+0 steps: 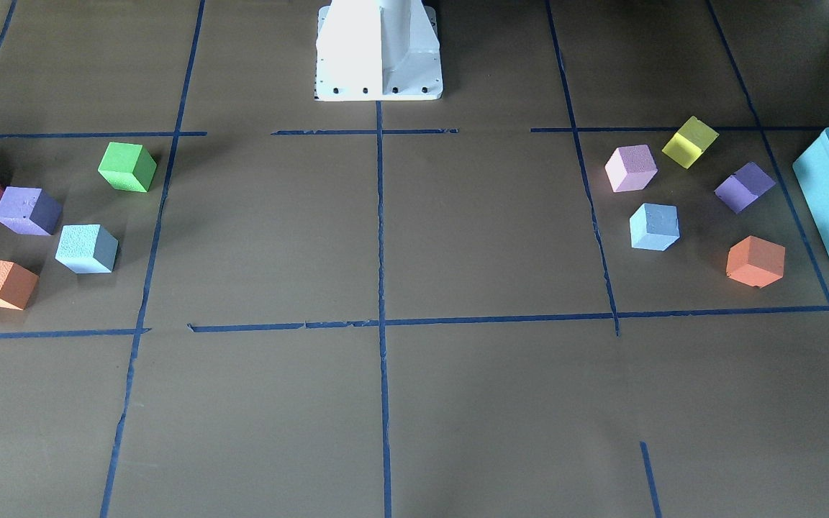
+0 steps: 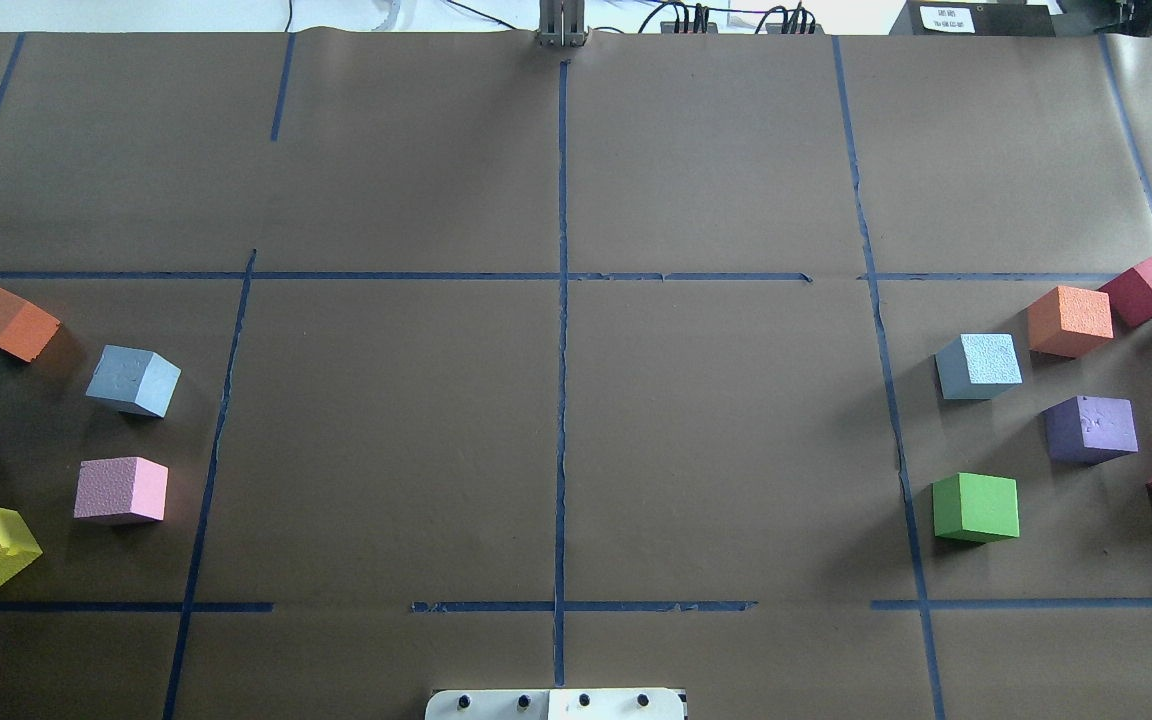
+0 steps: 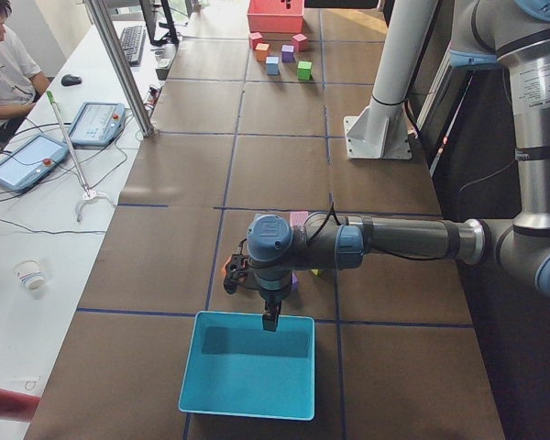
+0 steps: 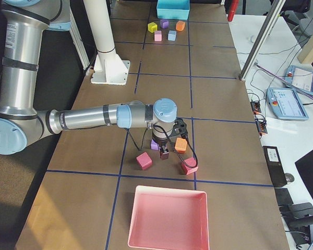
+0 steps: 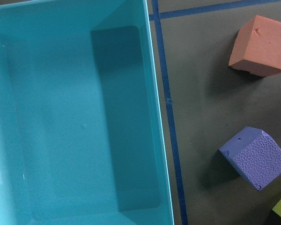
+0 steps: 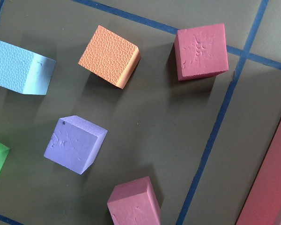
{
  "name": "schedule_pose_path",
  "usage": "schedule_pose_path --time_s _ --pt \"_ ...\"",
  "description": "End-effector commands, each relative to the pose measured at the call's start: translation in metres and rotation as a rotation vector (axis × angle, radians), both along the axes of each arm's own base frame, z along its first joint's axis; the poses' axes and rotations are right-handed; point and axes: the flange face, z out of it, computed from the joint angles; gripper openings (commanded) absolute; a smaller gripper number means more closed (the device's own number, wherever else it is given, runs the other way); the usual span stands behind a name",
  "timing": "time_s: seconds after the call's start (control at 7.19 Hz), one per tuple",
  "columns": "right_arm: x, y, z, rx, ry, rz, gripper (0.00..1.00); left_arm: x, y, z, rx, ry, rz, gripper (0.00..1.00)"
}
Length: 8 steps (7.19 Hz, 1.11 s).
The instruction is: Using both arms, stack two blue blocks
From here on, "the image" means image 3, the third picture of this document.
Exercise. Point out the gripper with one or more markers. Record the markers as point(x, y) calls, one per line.
point(270, 297)

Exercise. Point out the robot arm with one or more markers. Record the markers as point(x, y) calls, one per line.
point(513, 34)

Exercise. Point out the purple block left side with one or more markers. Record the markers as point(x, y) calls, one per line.
point(294, 282)

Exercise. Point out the purple block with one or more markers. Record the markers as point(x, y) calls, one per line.
point(287, 53)
point(294, 282)

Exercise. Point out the blue plastic bin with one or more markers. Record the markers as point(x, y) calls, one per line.
point(237, 368)

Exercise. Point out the pink block left side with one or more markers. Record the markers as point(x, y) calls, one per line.
point(298, 218)

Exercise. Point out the reacher grabber stick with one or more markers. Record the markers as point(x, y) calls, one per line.
point(89, 195)

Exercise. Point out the paper cup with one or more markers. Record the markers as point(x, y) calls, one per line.
point(30, 274)

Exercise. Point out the green block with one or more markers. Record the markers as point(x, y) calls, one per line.
point(304, 71)

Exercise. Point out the far teach pendant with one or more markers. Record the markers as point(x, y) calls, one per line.
point(97, 124)

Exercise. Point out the teach pendant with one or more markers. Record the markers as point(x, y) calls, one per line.
point(97, 124)
point(31, 162)

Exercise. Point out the purple block right side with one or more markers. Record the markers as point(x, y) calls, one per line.
point(287, 53)

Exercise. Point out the orange block right side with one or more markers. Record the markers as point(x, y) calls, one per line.
point(262, 51)

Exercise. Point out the magenta block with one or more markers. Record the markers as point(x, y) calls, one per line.
point(300, 42)

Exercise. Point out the near teach pendant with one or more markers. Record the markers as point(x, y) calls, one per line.
point(31, 162)

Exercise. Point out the red bottle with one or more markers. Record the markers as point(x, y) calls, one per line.
point(16, 406)

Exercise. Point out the red block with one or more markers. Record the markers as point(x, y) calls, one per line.
point(254, 39)

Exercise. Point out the red plastic bin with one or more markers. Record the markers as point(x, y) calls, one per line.
point(275, 16)

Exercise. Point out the black keyboard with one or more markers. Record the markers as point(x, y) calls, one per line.
point(132, 41)

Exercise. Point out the black computer mouse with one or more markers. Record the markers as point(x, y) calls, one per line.
point(69, 80)

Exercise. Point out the monitor stand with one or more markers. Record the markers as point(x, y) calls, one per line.
point(159, 22)

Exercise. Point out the person in white shirt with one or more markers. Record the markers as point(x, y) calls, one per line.
point(22, 81)

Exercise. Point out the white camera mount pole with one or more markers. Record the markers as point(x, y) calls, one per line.
point(379, 132)

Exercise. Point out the aluminium frame post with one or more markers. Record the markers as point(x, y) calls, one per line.
point(107, 32)

